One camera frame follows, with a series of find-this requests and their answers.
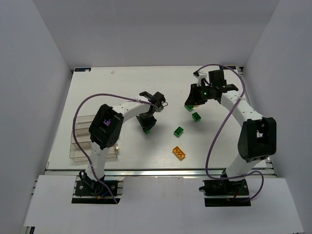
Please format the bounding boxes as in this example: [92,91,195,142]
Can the purple lego brick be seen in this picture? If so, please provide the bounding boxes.
[103,119,111,126]

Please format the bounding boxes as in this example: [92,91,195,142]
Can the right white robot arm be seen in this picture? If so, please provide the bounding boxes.
[185,70,277,181]

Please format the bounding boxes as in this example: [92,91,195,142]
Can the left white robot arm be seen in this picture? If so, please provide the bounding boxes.
[82,91,166,189]

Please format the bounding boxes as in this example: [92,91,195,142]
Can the green lego brick beside yellow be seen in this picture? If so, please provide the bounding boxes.
[184,105,194,112]

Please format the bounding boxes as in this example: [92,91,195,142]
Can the right blue corner label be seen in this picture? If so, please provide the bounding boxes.
[219,66,236,70]

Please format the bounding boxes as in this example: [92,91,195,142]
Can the blue corner label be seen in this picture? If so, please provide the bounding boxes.
[74,67,91,72]
[219,66,236,70]

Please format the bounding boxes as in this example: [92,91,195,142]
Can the orange flat lego brick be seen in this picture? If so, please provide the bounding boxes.
[172,146,186,160]

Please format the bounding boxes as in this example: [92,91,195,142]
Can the clear container far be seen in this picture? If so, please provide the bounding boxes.
[75,115,95,130]

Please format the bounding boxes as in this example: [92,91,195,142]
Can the clear container near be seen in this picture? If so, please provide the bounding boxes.
[69,142,118,162]

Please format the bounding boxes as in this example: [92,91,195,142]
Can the left blue corner label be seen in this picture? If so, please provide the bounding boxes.
[74,67,91,72]

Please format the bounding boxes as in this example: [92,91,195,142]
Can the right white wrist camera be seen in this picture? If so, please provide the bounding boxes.
[193,71,207,87]

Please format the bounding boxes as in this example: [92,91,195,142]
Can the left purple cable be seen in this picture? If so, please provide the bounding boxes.
[73,93,163,204]

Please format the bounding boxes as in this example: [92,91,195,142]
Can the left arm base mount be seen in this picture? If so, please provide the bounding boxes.
[71,171,123,205]

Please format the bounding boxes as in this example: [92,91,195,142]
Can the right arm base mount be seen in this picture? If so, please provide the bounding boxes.
[199,179,251,207]

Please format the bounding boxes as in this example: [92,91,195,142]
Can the aluminium table front rail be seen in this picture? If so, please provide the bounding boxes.
[45,167,276,178]

